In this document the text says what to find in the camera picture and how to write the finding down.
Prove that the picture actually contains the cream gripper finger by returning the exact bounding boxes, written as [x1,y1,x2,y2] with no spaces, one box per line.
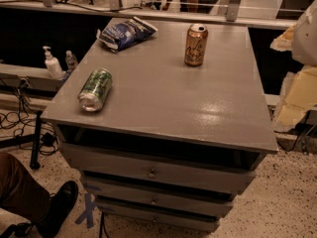
[270,25,295,52]

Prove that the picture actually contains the orange soda can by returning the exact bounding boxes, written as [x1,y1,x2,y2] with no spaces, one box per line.
[184,24,208,66]

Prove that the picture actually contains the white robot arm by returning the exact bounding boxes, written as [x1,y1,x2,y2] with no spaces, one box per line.
[270,0,317,132]

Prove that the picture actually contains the green soda can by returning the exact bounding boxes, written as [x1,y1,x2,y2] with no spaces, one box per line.
[78,68,112,112]

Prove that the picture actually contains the grey drawer cabinet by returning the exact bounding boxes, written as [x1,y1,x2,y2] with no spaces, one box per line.
[41,17,279,233]

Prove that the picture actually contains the middle grey drawer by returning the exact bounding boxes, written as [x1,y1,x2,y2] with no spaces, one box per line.
[81,176,232,217]

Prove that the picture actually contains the grey drawer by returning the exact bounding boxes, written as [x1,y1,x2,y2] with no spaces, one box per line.
[60,143,255,193]
[81,176,232,217]
[95,198,219,232]

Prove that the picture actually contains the blue chip bag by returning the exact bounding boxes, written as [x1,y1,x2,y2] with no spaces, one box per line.
[96,17,158,53]

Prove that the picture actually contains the top grey drawer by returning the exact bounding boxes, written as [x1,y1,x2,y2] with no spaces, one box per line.
[60,143,255,193]

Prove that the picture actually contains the clear plastic water bottle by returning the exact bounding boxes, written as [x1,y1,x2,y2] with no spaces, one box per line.
[65,51,78,71]

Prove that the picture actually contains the bottom grey drawer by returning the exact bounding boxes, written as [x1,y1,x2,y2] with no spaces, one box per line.
[95,198,219,232]

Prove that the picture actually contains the white pump bottle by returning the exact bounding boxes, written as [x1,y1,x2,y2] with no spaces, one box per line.
[43,46,62,79]

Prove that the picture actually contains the blue tape cross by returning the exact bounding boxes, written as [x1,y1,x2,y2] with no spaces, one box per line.
[74,191,100,230]

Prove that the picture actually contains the black shoe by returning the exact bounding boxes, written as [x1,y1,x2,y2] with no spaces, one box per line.
[36,180,78,238]

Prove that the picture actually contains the black stand leg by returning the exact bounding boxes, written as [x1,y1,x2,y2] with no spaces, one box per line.
[30,111,42,170]

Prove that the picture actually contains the brown trouser leg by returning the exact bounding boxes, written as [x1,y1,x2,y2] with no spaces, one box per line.
[0,153,50,222]

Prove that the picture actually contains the black cables on floor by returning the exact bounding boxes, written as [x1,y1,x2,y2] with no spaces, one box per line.
[0,77,59,157]

